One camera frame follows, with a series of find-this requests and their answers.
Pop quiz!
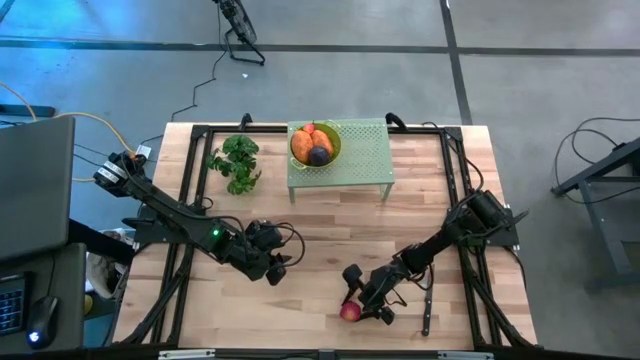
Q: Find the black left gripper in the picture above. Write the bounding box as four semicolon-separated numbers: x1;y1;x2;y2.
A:
234;219;295;288

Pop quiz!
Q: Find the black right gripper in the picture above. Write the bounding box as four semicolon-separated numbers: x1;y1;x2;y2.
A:
342;261;410;327

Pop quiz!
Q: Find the red apple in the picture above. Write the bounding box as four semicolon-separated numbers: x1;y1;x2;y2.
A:
339;300;363;323

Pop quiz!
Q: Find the dark purple plum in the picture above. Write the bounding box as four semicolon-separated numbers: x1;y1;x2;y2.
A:
307;145;333;168

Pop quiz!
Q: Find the orange oblong fruit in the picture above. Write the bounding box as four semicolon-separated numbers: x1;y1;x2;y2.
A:
291;129;315;165
310;128;335;157

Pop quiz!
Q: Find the green plastic colander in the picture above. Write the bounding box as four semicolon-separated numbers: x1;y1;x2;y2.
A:
287;119;344;172

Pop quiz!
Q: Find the green potted plant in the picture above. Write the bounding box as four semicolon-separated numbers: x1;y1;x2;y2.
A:
205;133;262;196

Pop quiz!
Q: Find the pale green perforated shelf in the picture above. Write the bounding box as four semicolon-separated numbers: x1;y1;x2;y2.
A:
286;117;396;204

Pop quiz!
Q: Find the white bag lined bin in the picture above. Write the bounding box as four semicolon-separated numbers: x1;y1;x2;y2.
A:
84;227;135;301

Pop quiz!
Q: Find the dark grey desk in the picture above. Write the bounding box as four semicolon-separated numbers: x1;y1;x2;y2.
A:
0;243;89;354

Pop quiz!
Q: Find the black computer mouse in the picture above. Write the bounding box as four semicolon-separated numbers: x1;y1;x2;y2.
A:
25;295;60;350

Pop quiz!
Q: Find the dark grey side table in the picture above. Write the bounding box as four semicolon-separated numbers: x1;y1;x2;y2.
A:
551;135;640;292

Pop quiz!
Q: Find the black floor fan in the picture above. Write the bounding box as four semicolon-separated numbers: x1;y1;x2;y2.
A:
212;0;267;66

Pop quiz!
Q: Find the backlit black keyboard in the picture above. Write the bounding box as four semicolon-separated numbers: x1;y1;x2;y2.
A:
0;272;27;337

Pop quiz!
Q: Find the black flat bar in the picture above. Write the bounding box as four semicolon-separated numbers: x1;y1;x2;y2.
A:
0;104;57;119

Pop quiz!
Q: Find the black handled kitchen knife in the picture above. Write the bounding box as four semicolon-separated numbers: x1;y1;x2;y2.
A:
420;263;436;338

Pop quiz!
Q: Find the silver metal bracket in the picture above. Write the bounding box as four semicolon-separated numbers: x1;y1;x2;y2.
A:
158;349;216;360
437;350;495;360

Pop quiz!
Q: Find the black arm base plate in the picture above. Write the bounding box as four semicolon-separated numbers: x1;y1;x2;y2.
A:
122;204;207;245
447;212;521;249

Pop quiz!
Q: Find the black aluminium table frame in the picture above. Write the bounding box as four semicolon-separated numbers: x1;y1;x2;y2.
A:
112;122;539;351

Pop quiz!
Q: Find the black fan cable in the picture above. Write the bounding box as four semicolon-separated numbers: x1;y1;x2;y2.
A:
138;47;229;147

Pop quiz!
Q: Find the yellow cable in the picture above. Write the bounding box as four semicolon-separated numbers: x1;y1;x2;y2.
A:
0;82;139;184

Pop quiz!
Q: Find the black floor cable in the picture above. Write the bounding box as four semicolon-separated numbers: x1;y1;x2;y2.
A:
549;117;640;201

